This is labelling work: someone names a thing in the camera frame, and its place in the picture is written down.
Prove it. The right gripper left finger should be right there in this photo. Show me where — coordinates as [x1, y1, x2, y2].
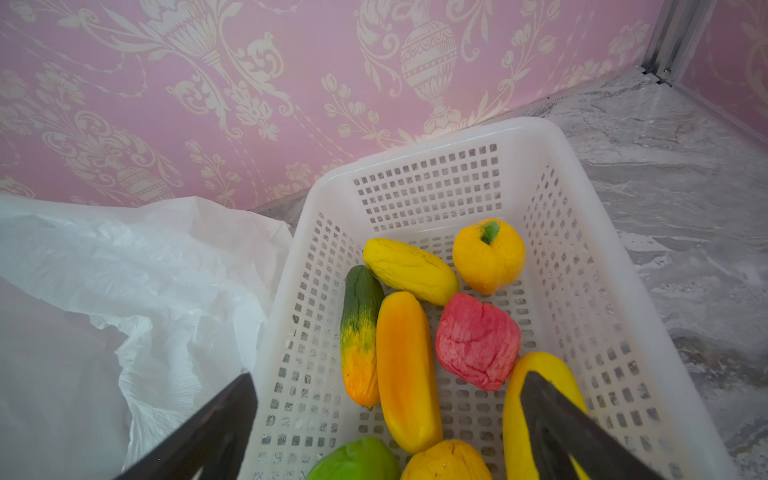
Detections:
[120, 373, 258, 480]

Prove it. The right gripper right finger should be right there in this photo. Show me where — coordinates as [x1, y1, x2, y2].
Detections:
[520, 371, 662, 480]

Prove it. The yellow lemon toy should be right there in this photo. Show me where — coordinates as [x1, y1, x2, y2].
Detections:
[401, 440, 492, 480]

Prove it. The red fruit toy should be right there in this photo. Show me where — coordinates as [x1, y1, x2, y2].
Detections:
[435, 293, 521, 391]

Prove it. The white perforated plastic basket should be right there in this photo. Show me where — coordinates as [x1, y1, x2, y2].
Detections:
[240, 118, 738, 479]

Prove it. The green pepper toy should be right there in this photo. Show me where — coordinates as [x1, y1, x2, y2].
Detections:
[307, 436, 401, 480]

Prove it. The white plastic bag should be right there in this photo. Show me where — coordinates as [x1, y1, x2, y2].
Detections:
[1, 194, 292, 479]

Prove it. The yellow bell pepper toy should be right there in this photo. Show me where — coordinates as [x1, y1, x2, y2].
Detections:
[453, 218, 525, 295]

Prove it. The green yellow mango toy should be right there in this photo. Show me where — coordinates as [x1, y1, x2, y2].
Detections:
[340, 265, 385, 409]

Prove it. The yellow banana toy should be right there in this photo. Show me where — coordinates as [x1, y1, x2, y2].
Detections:
[363, 238, 459, 306]

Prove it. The right aluminium corner post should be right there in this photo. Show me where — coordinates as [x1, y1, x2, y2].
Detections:
[640, 0, 768, 148]

